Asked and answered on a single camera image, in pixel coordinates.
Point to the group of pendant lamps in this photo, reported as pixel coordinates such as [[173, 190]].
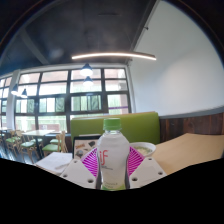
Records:
[[86, 70]]

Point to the long linear ceiling light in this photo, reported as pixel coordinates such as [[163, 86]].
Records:
[[113, 54]]

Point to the white green-capped drink bottle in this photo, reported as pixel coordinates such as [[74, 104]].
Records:
[[113, 153]]

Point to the green upholstered booth sofa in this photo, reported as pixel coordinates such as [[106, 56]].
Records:
[[140, 128]]

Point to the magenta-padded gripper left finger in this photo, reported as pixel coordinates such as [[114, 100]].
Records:
[[78, 171]]

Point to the light wooden dining table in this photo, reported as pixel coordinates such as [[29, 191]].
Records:
[[38, 132]]

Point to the group of green-cushioned wooden chairs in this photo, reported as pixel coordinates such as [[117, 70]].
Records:
[[51, 146]]

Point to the white paper sheets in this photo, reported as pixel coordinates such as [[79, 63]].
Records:
[[53, 161]]

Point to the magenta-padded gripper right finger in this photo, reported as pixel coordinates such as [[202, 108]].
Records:
[[146, 171]]

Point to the white bowl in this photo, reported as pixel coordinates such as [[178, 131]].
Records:
[[146, 148]]

